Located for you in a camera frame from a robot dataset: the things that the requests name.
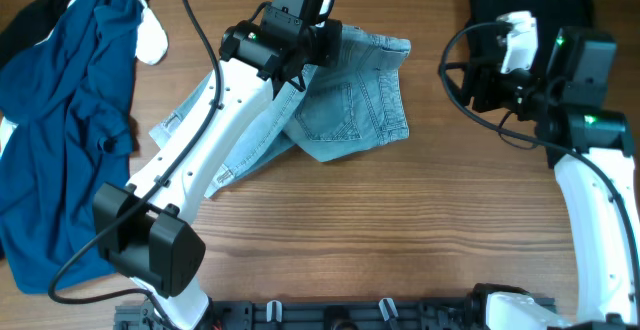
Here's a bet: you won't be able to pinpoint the black garment at left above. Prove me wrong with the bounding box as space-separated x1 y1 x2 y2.
1 0 148 74

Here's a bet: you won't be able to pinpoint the light blue denim shorts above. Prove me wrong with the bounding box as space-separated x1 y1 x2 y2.
148 23 412 200

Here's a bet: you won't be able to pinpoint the dark blue t-shirt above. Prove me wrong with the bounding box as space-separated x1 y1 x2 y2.
1 0 142 294

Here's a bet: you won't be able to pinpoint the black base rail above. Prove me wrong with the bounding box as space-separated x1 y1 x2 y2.
113 297 557 330

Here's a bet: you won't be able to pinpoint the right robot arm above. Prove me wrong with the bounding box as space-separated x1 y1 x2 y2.
438 21 639 329

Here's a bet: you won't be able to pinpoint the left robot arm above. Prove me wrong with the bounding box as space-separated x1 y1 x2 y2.
93 0 341 329

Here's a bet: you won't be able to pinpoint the left black cable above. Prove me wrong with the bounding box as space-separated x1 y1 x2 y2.
48 0 224 305

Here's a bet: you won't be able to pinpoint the black cable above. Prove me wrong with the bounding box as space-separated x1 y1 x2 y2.
439 21 640 311
48 0 224 305

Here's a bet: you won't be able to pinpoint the right black cable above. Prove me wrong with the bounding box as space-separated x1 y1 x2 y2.
439 21 640 311

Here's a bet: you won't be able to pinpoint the folded black garment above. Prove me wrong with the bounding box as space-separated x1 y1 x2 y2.
467 0 595 76

